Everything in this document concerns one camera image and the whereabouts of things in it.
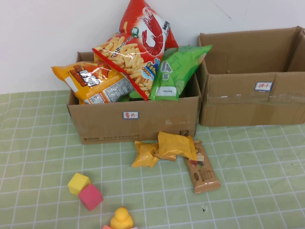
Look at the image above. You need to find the large yellow snack packet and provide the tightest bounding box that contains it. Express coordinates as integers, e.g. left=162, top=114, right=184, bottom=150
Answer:
left=157, top=131, right=198, bottom=161

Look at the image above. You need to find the green snack bag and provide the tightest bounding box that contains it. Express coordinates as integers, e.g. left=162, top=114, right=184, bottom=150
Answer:
left=118, top=90, right=150, bottom=103

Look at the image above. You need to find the small yellow snack packet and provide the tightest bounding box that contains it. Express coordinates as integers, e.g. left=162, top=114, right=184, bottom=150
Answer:
left=131, top=140, right=160, bottom=168

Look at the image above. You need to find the cardboard box with F2 print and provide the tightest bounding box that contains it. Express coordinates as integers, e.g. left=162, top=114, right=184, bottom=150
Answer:
left=66, top=51, right=202, bottom=146

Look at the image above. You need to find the white label with red writing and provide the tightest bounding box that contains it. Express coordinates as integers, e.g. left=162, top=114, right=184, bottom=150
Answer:
left=122, top=111, right=140, bottom=120
left=254, top=81, right=274, bottom=92

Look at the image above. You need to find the green chips bag with barcode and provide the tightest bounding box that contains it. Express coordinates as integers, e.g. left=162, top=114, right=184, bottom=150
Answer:
left=148, top=44, right=214, bottom=101

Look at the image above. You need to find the orange chips bag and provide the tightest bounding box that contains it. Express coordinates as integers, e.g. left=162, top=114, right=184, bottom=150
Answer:
left=51, top=61, right=135, bottom=105

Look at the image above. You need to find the red shrimp chips bag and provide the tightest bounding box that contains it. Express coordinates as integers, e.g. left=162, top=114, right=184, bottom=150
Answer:
left=91, top=0, right=179, bottom=101

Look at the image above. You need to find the large plain cardboard box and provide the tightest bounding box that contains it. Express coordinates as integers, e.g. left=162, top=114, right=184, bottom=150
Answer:
left=197, top=25, right=305, bottom=127

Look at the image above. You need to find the clear packing tape strip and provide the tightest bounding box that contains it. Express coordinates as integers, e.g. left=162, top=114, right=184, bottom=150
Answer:
left=206, top=92, right=305, bottom=105

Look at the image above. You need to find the yellow foam cube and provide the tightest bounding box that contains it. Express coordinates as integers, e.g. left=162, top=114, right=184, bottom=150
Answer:
left=67, top=173, right=92, bottom=196

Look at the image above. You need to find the pink foam cube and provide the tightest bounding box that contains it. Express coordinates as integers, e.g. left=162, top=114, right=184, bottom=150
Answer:
left=78, top=183, right=104, bottom=212

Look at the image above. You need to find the yellow rubber duck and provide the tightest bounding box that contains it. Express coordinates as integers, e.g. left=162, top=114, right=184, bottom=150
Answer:
left=109, top=206, right=134, bottom=229

